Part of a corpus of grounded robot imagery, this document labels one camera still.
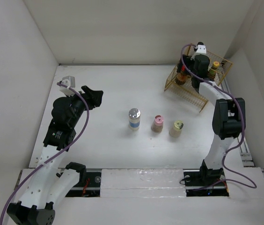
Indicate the yellow-cap beige jar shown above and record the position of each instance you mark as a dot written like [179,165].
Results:
[176,129]

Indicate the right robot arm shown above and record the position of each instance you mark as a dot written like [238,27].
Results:
[228,119]

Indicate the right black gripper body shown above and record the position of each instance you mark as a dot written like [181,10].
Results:
[189,62]

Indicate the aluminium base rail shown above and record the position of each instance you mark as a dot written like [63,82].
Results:
[143,183]

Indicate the pink-cap spice jar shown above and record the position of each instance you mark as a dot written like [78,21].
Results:
[157,124]

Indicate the silver-cap blue-label shaker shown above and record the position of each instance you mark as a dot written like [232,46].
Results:
[134,118]

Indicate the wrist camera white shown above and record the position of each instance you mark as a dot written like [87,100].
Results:
[65,84]
[199,50]

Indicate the yellow wire basket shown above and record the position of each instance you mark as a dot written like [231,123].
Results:
[187,92]

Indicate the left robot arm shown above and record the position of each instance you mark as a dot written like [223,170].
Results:
[46,187]

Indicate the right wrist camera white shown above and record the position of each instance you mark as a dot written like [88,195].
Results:
[199,50]

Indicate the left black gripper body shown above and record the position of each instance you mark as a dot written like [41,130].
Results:
[79,106]

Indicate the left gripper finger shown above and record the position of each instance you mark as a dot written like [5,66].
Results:
[96,98]
[89,91]

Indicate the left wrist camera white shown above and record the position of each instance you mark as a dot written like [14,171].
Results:
[65,84]

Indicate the yellow-cap sauce bottle front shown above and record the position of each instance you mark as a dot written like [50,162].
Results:
[213,70]

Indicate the red-cap dark sauce jar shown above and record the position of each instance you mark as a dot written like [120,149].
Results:
[182,76]

